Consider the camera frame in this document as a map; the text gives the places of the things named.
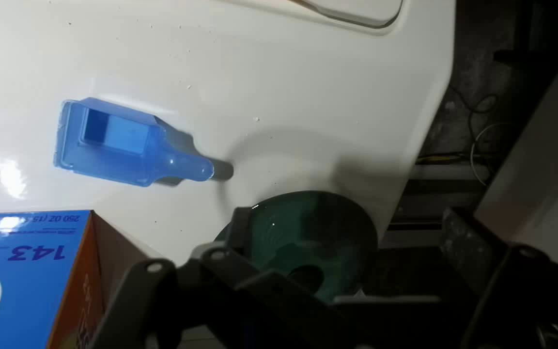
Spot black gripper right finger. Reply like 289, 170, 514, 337
442, 205, 558, 349

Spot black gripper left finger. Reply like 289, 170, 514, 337
87, 242, 359, 349

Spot opaque blue measuring scoop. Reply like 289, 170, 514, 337
54, 94, 237, 189

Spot blue orange washing powder box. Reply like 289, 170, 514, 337
0, 209, 155, 349

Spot white washing machine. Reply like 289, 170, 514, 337
0, 0, 459, 273

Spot round green lid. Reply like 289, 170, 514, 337
217, 189, 380, 306

